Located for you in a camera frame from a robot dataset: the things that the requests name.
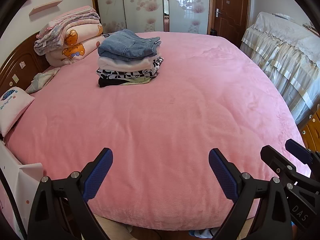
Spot blue denim jacket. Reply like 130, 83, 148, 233
98, 29, 161, 62

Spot wooden drawer chest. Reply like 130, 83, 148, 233
300, 109, 320, 152

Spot pink plush bed cover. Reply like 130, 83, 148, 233
5, 32, 310, 230

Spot cream lace covered furniture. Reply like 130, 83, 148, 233
240, 12, 319, 124

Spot white crumpled cloth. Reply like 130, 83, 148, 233
25, 67, 61, 94

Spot black folded garment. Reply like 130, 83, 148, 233
98, 77, 126, 88

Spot black white patterned garment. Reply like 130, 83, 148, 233
96, 58, 164, 80

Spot wooden headboard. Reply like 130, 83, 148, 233
0, 33, 50, 95

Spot white folded garment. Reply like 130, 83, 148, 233
98, 55, 162, 72

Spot brown wooden door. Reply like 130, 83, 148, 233
210, 0, 249, 47

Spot pink bear print quilt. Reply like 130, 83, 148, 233
46, 23, 105, 67

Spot striped pink folded blanket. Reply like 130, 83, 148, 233
34, 6, 100, 56

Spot floral sliding wardrobe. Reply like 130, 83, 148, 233
93, 0, 210, 34

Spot pink wall shelf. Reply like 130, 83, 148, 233
29, 0, 63, 16

